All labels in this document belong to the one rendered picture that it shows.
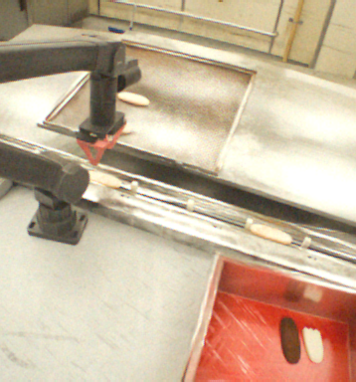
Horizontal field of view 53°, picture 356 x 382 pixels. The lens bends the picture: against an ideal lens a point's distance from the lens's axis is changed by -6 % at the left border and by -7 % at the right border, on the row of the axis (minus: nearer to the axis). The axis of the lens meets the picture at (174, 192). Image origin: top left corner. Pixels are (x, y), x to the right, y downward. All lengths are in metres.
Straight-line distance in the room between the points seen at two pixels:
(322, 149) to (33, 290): 0.82
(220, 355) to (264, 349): 0.08
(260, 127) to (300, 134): 0.12
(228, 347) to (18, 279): 0.43
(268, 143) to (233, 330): 0.53
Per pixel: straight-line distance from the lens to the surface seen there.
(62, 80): 1.48
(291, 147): 1.06
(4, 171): 0.63
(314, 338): 0.77
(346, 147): 1.14
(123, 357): 0.68
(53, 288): 0.76
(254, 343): 0.73
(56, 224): 0.80
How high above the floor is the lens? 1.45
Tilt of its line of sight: 41 degrees down
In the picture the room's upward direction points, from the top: 9 degrees clockwise
